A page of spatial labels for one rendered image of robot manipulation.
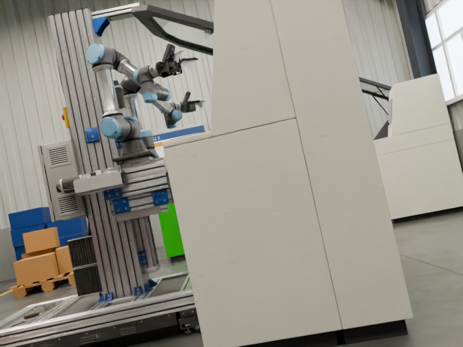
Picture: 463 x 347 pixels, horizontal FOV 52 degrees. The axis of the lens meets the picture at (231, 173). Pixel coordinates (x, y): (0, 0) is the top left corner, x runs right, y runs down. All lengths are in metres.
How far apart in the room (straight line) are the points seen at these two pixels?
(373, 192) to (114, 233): 1.64
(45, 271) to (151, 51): 5.25
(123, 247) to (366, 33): 8.32
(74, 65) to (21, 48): 7.68
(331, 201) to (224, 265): 0.52
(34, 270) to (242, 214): 4.89
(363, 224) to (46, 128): 8.78
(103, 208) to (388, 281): 1.74
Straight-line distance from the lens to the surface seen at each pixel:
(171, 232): 6.24
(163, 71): 2.57
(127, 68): 2.86
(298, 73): 2.01
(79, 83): 3.12
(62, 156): 3.03
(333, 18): 2.07
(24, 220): 9.31
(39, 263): 6.60
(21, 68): 10.67
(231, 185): 1.98
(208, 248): 2.02
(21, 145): 10.39
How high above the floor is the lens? 0.69
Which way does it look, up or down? 3 degrees up
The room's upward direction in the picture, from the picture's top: 12 degrees counter-clockwise
